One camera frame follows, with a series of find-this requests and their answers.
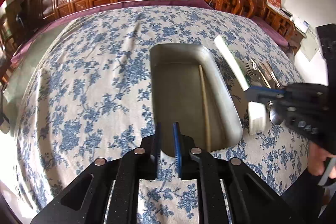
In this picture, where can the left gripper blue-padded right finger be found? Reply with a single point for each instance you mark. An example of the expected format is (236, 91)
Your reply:
(178, 148)

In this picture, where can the cardboard boxes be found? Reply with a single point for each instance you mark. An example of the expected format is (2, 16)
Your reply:
(10, 8)

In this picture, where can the white plastic fork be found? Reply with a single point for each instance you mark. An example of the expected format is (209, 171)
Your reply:
(256, 111)

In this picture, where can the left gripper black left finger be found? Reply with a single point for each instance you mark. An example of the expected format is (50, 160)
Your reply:
(157, 147)

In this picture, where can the light bamboo chopstick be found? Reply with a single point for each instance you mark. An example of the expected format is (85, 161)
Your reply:
(205, 110)

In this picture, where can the steel fork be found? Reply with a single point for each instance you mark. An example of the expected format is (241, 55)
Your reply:
(256, 76)

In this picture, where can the wooden armchair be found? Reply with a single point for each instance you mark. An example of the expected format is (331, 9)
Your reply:
(243, 8)

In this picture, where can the person's right hand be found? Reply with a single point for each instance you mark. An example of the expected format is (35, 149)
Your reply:
(317, 157)

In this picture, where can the stainless steel tray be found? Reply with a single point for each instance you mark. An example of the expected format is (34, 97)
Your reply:
(177, 97)

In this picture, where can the white paper on wall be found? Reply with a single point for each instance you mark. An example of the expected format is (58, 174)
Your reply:
(310, 45)

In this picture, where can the red sign card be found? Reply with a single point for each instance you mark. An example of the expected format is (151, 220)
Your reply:
(274, 4)

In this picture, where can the steel spoon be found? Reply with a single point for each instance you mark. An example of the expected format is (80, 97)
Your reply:
(275, 118)

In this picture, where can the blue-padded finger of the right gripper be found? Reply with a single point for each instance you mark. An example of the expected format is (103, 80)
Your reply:
(263, 95)

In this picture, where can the brown wooden chopstick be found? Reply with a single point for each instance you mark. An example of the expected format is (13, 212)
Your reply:
(272, 74)

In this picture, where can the blue floral tablecloth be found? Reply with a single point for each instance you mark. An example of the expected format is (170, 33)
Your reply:
(90, 96)

